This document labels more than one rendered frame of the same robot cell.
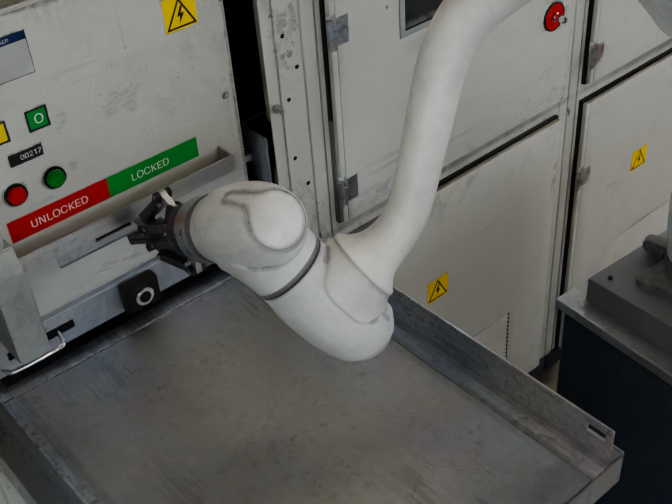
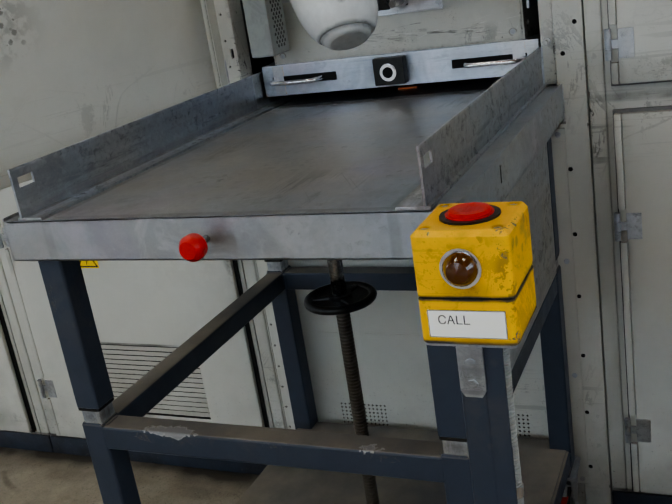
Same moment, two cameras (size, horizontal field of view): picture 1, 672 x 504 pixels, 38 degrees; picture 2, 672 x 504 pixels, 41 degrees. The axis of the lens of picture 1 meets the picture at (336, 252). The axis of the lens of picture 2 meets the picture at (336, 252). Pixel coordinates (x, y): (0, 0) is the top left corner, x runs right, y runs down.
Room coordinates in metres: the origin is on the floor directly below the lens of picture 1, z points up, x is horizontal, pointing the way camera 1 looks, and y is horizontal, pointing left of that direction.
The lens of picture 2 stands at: (0.32, -1.10, 1.12)
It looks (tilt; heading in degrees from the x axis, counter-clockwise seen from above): 18 degrees down; 63
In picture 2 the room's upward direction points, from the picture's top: 9 degrees counter-clockwise
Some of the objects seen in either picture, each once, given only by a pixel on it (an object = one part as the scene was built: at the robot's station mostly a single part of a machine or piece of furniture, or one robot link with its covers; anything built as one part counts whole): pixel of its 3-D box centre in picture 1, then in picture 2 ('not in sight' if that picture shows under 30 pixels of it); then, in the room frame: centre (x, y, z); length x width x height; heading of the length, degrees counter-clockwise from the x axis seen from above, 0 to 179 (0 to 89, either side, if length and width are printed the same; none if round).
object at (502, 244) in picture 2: not in sight; (475, 272); (0.73, -0.53, 0.85); 0.08 x 0.08 x 0.10; 38
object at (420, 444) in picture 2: not in sight; (352, 374); (0.91, 0.09, 0.46); 0.64 x 0.58 x 0.66; 38
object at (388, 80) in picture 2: (141, 292); (389, 70); (1.20, 0.31, 0.90); 0.06 x 0.03 x 0.05; 128
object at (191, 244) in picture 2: not in sight; (197, 244); (0.63, -0.13, 0.82); 0.04 x 0.03 x 0.03; 38
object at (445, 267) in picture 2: not in sight; (458, 271); (0.69, -0.56, 0.87); 0.03 x 0.01 x 0.03; 128
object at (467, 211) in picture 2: not in sight; (470, 217); (0.73, -0.53, 0.90); 0.04 x 0.04 x 0.02
